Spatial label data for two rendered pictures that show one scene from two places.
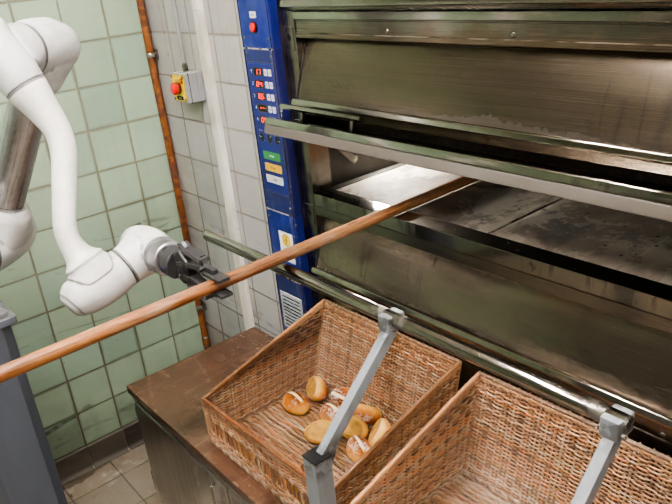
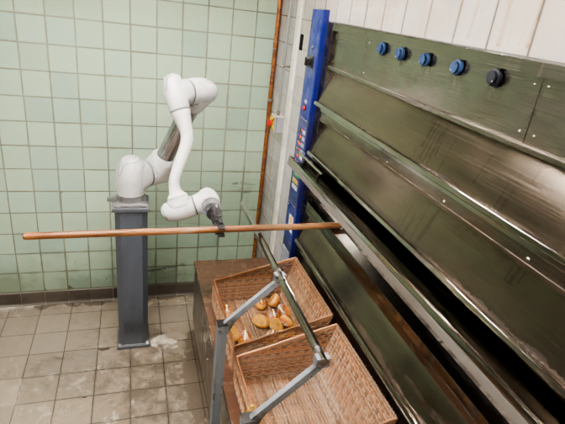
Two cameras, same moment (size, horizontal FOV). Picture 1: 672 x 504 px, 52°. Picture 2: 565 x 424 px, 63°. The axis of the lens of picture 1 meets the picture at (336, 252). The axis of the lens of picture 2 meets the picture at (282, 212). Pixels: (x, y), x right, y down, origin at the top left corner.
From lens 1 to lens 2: 0.74 m
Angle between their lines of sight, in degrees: 17
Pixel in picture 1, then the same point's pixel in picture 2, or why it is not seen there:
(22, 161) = (176, 140)
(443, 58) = (365, 160)
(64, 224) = (173, 177)
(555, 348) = (366, 326)
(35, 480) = (135, 287)
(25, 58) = (182, 98)
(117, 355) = (205, 245)
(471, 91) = (367, 182)
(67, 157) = (185, 147)
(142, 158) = (249, 151)
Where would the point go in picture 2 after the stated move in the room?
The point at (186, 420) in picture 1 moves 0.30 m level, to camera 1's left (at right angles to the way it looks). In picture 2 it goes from (208, 288) to (165, 273)
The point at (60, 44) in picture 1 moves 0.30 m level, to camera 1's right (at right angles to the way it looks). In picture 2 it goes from (203, 93) to (257, 103)
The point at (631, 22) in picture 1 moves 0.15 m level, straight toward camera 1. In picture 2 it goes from (423, 179) to (398, 188)
